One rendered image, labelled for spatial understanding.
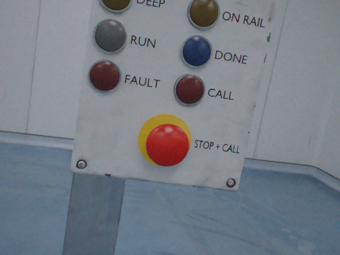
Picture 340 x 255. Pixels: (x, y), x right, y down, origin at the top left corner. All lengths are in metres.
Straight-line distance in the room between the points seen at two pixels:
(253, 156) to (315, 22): 1.55
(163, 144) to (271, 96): 4.08
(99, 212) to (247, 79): 0.22
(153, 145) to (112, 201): 0.13
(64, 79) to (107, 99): 3.55
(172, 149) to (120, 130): 0.06
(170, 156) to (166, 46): 0.10
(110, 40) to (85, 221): 0.22
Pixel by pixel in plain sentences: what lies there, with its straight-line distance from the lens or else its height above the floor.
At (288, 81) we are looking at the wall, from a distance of 4.48.
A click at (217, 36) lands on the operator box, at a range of 0.39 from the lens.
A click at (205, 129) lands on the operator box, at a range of 0.39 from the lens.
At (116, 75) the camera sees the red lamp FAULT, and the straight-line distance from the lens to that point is 0.37.
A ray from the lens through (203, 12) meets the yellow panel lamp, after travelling 0.38.
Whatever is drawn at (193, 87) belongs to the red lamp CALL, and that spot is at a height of 1.05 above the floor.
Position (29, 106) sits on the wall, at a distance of 3.98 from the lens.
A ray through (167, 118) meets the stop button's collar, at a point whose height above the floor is 1.02.
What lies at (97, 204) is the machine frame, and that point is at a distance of 0.47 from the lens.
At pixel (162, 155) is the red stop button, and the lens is 0.36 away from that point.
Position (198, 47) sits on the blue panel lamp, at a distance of 0.37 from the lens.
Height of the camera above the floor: 1.08
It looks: 10 degrees down
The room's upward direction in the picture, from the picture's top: 10 degrees clockwise
